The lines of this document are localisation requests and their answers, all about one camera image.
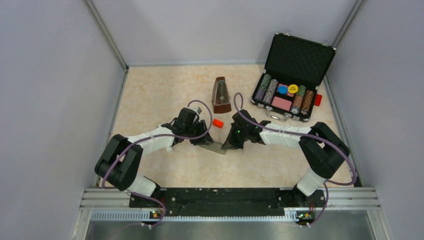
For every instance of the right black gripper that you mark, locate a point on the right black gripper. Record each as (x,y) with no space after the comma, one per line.
(231,143)

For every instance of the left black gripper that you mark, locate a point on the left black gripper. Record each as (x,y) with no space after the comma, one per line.
(205,140)

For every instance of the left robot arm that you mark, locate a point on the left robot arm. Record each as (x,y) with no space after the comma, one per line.
(120,161)

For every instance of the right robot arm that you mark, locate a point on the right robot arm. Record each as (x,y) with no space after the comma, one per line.
(324,151)

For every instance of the orange red block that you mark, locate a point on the orange red block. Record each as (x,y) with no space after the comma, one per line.
(218,123)

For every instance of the brown wooden metronome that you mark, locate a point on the brown wooden metronome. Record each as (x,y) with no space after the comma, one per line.
(220,96)

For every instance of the pink card deck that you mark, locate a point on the pink card deck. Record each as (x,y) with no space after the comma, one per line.
(281,103)

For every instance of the blue chip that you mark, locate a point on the blue chip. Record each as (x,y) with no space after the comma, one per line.
(282,89)

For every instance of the yellow big blind chip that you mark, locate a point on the yellow big blind chip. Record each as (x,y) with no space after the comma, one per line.
(293,89)

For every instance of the red block behind case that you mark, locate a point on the red block behind case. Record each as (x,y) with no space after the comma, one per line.
(318,100)

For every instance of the black poker chip case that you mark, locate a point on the black poker chip case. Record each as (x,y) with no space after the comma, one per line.
(293,60)

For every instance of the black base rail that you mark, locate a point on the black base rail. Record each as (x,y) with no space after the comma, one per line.
(229,202)

